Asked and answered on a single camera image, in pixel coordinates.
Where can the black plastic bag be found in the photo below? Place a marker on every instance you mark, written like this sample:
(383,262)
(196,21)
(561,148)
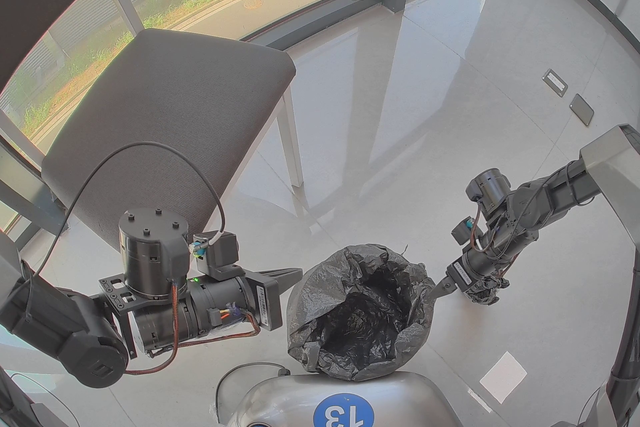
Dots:
(310,315)

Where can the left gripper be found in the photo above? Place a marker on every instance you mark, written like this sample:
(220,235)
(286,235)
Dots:
(225,305)

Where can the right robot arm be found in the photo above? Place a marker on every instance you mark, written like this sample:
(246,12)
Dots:
(605,155)

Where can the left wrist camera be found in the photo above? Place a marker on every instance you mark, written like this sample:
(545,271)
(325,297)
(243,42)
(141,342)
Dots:
(222,250)

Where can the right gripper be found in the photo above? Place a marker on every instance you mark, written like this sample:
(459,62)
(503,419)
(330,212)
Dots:
(477,265)

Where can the dark grey padded chair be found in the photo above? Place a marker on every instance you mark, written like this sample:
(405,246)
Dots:
(165,124)

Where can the crumpled black plastic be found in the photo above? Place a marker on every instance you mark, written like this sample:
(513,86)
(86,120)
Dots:
(487,295)

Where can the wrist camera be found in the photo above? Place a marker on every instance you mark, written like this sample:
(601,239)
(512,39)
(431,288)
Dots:
(222,250)
(461,232)

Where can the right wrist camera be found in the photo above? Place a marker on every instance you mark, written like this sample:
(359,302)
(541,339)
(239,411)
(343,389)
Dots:
(461,232)

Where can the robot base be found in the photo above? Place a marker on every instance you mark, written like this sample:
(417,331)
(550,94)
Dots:
(340,395)

